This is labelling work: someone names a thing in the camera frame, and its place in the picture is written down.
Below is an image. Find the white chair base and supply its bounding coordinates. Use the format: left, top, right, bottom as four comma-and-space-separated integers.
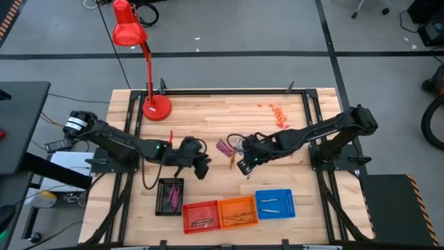
350, 0, 392, 19

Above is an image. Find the black hose ring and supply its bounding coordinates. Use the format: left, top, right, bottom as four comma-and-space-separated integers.
420, 95, 444, 151

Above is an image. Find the red slotted plastic basket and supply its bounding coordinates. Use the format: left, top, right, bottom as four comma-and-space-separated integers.
182, 200, 222, 235

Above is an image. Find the blue slotted plastic basket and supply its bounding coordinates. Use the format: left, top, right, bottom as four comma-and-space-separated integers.
255, 188, 296, 220

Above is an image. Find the black aluminium table frame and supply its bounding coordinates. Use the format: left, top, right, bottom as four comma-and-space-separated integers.
78, 78, 374, 250

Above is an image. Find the black power adapter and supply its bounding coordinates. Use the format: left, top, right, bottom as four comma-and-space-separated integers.
44, 138, 76, 154

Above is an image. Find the white box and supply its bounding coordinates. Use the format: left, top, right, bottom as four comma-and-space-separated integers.
40, 151, 95, 192

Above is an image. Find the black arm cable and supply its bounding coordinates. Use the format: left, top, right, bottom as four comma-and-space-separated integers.
227, 133, 275, 153
141, 137, 209, 191

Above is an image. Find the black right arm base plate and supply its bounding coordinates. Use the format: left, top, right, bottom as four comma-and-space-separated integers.
309, 144, 373, 173

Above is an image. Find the black hazard-edged platform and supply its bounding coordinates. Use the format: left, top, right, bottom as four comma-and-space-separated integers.
359, 173, 441, 247

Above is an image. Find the black cable coil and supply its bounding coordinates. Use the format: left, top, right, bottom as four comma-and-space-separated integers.
137, 1, 160, 28

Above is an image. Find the black slotted plastic basket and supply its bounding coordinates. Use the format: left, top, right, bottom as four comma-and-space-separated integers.
155, 177, 185, 217

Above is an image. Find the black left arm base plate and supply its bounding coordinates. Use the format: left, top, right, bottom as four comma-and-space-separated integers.
85, 145, 142, 174

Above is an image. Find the black lamp cord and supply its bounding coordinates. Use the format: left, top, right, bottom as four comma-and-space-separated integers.
95, 0, 132, 90

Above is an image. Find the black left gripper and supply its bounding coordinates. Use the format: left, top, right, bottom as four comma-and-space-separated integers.
175, 136, 212, 178

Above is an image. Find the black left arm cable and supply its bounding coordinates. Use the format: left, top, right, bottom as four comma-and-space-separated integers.
141, 137, 209, 191

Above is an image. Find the pale yellow round object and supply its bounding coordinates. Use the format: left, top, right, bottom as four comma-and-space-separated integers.
24, 190, 58, 209

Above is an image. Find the hazard striped black mat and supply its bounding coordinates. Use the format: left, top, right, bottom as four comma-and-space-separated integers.
0, 0, 24, 44

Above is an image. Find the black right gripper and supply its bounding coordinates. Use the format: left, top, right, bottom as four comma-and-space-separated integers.
237, 133, 278, 167

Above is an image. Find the red desk lamp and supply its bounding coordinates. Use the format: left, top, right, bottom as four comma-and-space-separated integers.
111, 0, 173, 122

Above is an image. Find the orange slotted plastic basket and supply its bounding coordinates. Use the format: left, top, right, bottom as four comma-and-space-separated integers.
218, 196, 259, 230

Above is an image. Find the black desk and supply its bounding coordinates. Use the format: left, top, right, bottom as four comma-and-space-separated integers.
0, 81, 51, 176

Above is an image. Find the dark rounded device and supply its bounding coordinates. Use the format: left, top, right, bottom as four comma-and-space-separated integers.
0, 204, 17, 250

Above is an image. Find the thin black floor cable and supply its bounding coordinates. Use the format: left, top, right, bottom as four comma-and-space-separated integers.
47, 92, 110, 104

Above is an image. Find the black desk support beam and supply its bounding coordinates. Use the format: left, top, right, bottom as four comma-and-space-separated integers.
19, 151, 93, 191

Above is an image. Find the black equipment case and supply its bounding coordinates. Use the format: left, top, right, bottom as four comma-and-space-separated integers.
407, 0, 444, 48

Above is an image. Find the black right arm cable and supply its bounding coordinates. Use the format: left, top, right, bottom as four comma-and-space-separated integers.
227, 133, 275, 153

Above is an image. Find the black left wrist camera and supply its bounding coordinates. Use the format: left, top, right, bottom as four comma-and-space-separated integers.
193, 158, 212, 181

